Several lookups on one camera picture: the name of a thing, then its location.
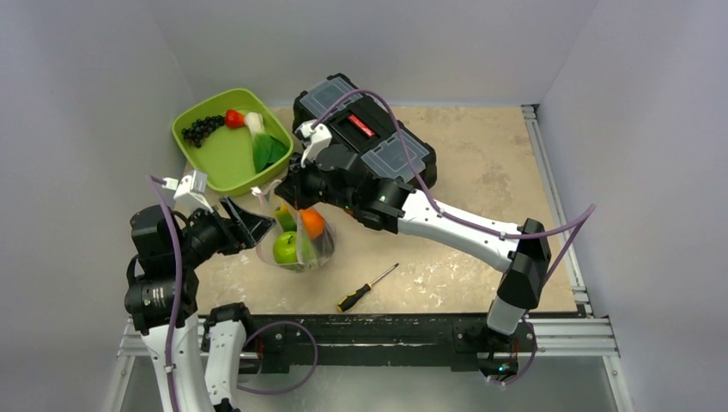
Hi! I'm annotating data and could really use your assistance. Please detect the green plastic bin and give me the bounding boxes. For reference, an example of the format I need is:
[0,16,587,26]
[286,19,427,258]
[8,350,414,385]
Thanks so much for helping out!
[171,88,294,197]

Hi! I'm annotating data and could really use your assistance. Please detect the toy black grapes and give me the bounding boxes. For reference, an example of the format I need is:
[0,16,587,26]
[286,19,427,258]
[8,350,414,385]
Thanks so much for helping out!
[181,115,225,148]

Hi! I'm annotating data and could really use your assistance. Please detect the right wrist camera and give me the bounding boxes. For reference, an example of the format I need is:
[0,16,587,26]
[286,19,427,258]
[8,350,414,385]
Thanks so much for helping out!
[294,120,332,168]

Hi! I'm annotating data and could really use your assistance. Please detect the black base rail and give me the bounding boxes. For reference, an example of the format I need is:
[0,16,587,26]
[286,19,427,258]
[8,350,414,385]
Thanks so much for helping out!
[241,313,537,378]

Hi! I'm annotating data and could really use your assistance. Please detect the black toolbox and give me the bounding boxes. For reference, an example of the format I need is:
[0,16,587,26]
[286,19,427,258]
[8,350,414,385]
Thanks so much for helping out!
[292,73,438,188]

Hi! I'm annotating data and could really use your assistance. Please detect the toy green apple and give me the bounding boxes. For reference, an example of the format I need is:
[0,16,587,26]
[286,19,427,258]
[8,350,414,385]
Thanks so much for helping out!
[273,232,299,268]

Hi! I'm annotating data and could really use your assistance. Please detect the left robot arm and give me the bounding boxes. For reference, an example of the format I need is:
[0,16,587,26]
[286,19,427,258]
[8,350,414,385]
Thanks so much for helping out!
[124,197,275,411]

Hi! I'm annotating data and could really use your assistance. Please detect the toy green leaf vegetable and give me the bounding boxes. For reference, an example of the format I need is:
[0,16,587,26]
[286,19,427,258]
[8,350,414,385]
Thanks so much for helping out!
[244,112,288,173]

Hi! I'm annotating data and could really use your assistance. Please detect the clear zip top bag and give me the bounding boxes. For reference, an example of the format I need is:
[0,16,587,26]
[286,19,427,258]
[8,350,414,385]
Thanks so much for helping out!
[251,179,337,272]

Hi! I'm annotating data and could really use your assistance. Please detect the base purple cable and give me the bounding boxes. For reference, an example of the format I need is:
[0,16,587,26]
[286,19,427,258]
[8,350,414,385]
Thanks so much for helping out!
[235,320,319,397]

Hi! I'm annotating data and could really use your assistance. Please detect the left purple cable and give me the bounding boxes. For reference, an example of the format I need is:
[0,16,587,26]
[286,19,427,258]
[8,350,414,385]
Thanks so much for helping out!
[148,174,185,412]

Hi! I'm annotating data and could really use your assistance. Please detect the toy mango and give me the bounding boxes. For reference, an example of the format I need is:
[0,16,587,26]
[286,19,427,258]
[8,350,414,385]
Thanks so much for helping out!
[274,203,297,233]

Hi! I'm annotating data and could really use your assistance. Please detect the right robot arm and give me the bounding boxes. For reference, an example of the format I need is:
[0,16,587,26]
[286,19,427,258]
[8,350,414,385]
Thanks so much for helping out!
[274,145,551,349]

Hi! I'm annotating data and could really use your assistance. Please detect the yellow black screwdriver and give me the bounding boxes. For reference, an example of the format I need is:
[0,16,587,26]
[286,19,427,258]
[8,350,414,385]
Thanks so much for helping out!
[337,263,400,312]

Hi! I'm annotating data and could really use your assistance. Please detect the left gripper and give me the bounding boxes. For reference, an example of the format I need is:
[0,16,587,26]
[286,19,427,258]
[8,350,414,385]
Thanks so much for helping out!
[173,193,273,266]

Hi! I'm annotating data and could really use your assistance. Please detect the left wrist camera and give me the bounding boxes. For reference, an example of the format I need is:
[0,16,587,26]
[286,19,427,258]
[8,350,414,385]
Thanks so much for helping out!
[161,169,214,212]

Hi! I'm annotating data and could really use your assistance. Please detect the toy orange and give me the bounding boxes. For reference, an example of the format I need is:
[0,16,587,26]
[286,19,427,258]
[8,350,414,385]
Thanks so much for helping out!
[299,208,326,239]

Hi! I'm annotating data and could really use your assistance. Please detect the toy red strawberry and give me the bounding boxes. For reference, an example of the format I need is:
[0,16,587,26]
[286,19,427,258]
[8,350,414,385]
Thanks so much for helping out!
[224,109,246,129]

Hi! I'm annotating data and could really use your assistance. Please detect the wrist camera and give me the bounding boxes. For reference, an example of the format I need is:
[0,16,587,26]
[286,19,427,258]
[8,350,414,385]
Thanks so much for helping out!
[161,169,214,212]
[294,120,332,168]

